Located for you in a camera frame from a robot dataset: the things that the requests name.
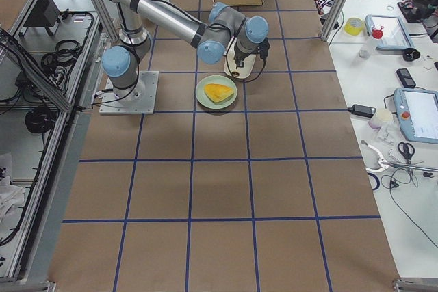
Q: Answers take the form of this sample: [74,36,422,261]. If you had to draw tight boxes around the bread slice on plate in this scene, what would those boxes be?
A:
[203,83,234,103]

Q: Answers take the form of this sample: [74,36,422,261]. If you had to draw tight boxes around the green plate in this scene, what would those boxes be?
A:
[195,75,237,109]

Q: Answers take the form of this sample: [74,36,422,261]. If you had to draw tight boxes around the black scissors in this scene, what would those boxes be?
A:
[397,142,415,164]

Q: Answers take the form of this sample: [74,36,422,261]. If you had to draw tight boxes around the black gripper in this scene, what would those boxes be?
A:
[234,45,257,68]

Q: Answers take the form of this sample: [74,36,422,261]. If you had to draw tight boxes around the white toaster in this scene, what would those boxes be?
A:
[223,40,258,80]

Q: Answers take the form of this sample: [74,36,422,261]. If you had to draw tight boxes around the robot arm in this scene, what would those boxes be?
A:
[109,0,270,68]

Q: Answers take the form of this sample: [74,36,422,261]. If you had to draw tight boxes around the clear bottle red cap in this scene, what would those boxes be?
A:
[358,26,384,59]

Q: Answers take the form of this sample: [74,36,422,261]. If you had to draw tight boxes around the black power adapter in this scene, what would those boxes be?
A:
[348,104,376,118]

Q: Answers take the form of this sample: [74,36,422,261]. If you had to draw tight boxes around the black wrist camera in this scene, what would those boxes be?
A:
[258,38,270,62]

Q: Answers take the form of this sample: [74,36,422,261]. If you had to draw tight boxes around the white paper cup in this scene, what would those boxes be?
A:
[368,108,393,129]

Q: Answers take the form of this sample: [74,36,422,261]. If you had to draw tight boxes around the aluminium frame post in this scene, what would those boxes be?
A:
[319,0,363,42]

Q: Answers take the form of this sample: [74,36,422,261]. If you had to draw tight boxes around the yellow tape roll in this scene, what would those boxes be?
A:
[344,17,364,36]

